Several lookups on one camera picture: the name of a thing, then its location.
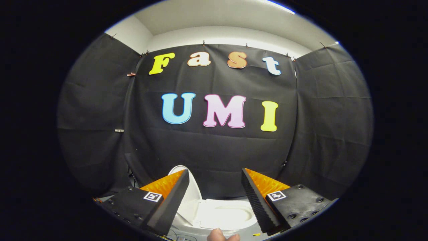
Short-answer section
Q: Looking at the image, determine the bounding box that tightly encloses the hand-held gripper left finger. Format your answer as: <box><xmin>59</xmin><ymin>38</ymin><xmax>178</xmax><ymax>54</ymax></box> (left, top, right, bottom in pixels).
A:
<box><xmin>99</xmin><ymin>169</ymin><xmax>190</xmax><ymax>236</ymax></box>

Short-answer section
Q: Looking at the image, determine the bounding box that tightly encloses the black backdrop cloth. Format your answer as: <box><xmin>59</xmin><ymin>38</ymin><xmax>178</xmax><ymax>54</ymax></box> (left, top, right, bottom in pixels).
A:
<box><xmin>57</xmin><ymin>33</ymin><xmax>373</xmax><ymax>202</ymax></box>

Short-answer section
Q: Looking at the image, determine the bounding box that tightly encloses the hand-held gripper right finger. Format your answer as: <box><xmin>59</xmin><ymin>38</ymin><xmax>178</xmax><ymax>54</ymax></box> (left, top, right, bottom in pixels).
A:
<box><xmin>241</xmin><ymin>167</ymin><xmax>335</xmax><ymax>235</ymax></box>

